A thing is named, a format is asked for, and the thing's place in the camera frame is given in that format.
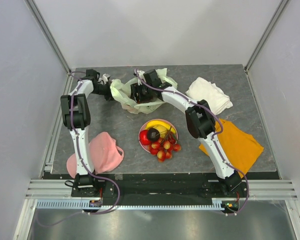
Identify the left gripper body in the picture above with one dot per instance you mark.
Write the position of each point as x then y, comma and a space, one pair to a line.
105, 90

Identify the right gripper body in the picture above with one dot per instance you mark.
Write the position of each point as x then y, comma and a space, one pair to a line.
143, 92

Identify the translucent green plastic bag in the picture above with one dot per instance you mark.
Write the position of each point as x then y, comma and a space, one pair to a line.
122, 92

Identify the yellow fake banana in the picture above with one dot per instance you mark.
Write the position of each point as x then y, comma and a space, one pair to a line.
169, 128

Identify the dark purple fake plum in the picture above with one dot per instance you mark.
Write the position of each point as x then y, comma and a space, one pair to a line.
153, 134

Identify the yellow fake pear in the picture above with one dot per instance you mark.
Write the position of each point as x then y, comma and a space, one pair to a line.
162, 130

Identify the red fake apple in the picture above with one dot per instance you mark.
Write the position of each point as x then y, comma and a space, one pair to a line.
143, 137

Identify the red strawberry bunch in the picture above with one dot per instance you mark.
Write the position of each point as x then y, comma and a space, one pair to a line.
163, 148

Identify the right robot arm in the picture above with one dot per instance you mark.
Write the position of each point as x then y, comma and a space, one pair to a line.
202, 124

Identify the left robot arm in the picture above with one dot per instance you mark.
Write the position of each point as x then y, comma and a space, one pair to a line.
76, 118

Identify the pink plate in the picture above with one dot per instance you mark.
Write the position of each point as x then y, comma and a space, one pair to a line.
143, 145

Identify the white folded towel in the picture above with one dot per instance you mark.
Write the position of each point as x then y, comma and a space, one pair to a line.
201, 89

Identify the pink baseball cap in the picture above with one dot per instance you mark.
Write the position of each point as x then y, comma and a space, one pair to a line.
99, 155

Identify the orange folded cloth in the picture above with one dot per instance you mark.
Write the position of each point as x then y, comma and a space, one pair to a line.
240, 149

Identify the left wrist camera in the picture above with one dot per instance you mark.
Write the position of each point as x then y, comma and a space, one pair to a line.
105, 79

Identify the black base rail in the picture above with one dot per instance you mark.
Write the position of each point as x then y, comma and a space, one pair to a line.
202, 185

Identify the left aluminium frame post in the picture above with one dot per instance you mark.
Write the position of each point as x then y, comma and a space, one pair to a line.
35, 11

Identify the aluminium frame post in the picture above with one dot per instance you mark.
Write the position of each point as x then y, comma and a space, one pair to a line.
35, 11
266, 33

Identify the white cable duct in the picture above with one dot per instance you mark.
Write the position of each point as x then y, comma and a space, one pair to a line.
86, 204

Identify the right aluminium frame post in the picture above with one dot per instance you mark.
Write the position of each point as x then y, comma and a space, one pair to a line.
266, 33

